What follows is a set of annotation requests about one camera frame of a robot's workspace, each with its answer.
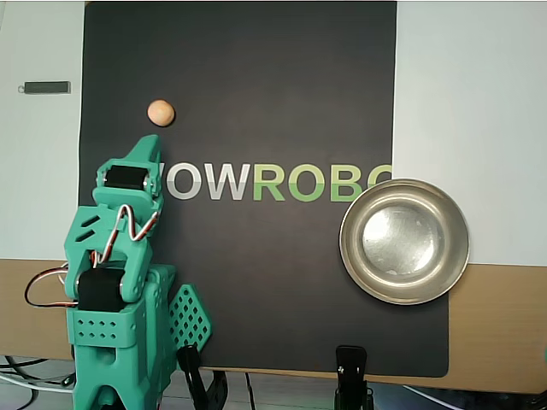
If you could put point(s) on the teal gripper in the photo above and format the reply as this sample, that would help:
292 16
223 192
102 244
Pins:
125 178

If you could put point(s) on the orange wooden ball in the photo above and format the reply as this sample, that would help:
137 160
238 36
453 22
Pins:
161 113

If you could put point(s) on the teal robot base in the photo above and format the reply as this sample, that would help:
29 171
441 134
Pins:
190 320

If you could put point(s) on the black robot base clamp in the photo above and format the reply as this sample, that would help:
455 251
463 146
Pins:
192 371

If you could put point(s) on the teal printed robot arm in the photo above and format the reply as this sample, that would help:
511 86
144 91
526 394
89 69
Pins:
102 333

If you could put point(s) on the metal bowl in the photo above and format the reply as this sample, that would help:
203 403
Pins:
406 239

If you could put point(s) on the white paper sheet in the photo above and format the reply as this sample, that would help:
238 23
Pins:
38 171
470 107

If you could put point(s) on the black USB stick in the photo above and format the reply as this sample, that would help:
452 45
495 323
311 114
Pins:
45 87

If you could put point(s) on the black mat with WOWROBO print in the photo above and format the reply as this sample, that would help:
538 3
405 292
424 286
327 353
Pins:
256 85

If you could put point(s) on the black table clamp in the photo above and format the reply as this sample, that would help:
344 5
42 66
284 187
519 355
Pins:
540 403

